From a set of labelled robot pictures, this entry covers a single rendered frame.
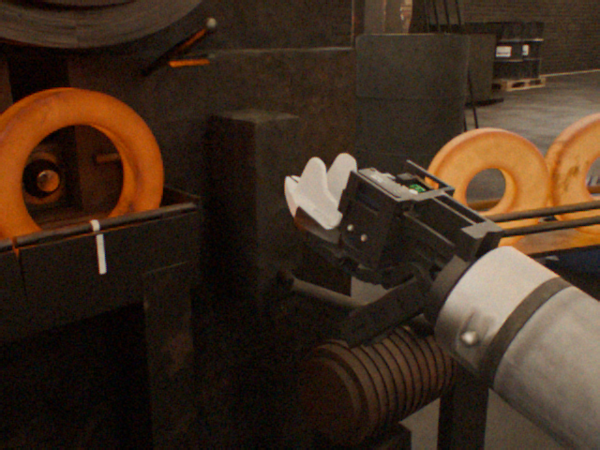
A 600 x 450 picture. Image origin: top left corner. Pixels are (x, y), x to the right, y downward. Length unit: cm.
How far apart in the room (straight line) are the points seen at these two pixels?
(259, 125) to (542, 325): 43
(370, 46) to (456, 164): 254
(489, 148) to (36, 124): 50
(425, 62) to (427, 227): 278
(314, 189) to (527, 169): 36
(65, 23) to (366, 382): 49
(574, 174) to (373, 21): 423
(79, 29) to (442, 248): 38
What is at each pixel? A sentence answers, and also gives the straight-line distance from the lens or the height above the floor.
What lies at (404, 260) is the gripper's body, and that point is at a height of 73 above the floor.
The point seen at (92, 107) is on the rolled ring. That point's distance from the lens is 67.
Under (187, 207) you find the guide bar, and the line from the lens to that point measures 72.
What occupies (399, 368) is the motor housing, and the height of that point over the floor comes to 51.
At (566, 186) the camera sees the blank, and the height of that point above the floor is 71.
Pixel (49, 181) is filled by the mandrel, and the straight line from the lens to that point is 76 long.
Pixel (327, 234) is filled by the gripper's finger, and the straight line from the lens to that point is 53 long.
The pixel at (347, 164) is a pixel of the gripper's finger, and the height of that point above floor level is 78.
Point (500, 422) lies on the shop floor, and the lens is 168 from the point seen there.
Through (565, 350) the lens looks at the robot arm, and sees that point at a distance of 43.
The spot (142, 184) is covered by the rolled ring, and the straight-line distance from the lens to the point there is 70.
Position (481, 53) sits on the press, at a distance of 863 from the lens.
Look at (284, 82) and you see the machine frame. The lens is 91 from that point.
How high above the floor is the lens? 90
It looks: 17 degrees down
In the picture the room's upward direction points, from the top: straight up
